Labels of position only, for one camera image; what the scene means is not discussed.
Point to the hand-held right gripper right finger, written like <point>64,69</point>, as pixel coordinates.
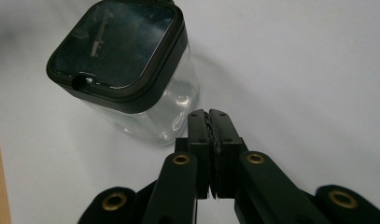
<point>228,140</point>

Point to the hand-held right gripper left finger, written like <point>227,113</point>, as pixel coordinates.
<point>198,140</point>

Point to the clear container with black lid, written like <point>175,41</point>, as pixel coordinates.
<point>116,49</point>

